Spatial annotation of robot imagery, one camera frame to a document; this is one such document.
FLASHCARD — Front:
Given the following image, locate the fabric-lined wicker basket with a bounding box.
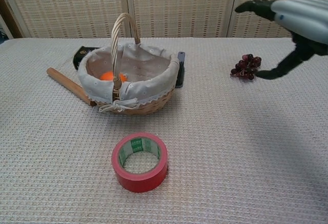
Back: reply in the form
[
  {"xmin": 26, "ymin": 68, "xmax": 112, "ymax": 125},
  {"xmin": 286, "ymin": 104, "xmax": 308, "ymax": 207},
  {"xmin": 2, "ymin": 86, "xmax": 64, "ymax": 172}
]
[{"xmin": 77, "ymin": 12, "xmax": 179, "ymax": 115}]

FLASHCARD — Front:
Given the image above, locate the white textured tablecloth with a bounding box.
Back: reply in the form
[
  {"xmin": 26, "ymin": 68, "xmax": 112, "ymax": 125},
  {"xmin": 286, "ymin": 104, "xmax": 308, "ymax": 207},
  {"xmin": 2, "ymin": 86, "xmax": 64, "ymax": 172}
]
[{"xmin": 0, "ymin": 37, "xmax": 328, "ymax": 224}]

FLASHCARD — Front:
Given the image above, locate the bunch of dark red grapes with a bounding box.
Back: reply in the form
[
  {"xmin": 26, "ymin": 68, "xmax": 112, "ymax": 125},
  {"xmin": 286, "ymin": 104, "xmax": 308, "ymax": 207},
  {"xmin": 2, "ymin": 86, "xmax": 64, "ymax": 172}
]
[{"xmin": 230, "ymin": 53, "xmax": 262, "ymax": 80}]

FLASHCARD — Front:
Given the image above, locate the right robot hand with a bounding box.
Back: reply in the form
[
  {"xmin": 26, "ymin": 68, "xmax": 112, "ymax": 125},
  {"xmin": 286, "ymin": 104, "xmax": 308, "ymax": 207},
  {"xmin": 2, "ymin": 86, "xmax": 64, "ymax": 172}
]
[{"xmin": 235, "ymin": 0, "xmax": 328, "ymax": 80}]

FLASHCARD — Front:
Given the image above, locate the black luncheon meat can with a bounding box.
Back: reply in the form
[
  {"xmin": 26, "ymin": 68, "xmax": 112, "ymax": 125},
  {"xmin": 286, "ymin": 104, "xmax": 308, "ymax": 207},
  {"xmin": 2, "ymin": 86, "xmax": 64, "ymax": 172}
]
[{"xmin": 72, "ymin": 46, "xmax": 100, "ymax": 70}]

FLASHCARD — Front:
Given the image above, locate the orange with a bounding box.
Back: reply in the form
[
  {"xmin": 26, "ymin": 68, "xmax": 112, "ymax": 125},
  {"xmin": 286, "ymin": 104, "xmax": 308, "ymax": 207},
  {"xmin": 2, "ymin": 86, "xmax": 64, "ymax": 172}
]
[{"xmin": 99, "ymin": 71, "xmax": 128, "ymax": 83}]

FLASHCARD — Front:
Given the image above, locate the wooden rolling pin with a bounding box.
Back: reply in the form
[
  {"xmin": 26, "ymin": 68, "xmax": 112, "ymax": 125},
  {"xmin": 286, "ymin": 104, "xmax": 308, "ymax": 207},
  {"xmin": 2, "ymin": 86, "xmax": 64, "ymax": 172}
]
[{"xmin": 46, "ymin": 67, "xmax": 97, "ymax": 107}]

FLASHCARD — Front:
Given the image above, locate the bamboo folding screen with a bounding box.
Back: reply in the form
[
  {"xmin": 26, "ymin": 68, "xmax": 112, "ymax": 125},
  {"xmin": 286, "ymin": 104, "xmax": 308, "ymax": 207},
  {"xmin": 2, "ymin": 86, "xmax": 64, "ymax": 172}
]
[{"xmin": 0, "ymin": 0, "xmax": 328, "ymax": 39}]

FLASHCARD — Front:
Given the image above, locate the red tape roll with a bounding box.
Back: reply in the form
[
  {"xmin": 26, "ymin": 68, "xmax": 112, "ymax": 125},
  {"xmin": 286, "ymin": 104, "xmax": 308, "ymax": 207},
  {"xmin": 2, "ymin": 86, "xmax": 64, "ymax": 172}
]
[{"xmin": 111, "ymin": 132, "xmax": 169, "ymax": 193}]

